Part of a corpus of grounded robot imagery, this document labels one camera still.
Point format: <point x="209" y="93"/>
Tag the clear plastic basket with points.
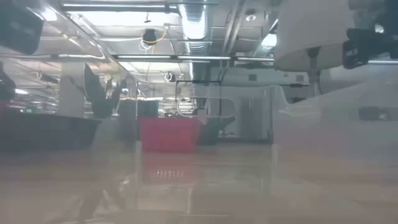
<point x="311" y="130"/>

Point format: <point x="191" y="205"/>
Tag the silver ventilation duct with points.
<point x="194" y="25"/>

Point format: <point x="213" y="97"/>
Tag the linear ceiling light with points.
<point x="186" y="58"/>
<point x="118" y="5"/>

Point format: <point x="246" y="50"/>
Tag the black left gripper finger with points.
<point x="20" y="26"/>

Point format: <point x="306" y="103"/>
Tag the red plastic basket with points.
<point x="171" y="133"/>

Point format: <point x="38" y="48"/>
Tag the black ceiling device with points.
<point x="149" y="36"/>

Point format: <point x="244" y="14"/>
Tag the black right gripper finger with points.
<point x="373" y="40"/>
<point x="354" y="56"/>

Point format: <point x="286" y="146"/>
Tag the round ceiling spotlight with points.
<point x="250" y="17"/>

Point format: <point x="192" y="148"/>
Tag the black plastic basket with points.
<point x="216" y="132"/>
<point x="129" y="130"/>
<point x="46" y="130"/>

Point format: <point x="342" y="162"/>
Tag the white shade table lamp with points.
<point x="311" y="31"/>

